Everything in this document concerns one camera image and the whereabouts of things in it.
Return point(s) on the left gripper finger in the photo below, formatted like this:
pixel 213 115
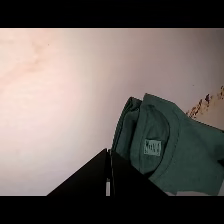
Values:
pixel 87 180

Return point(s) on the green T-shirt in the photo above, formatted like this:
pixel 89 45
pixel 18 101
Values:
pixel 186 156

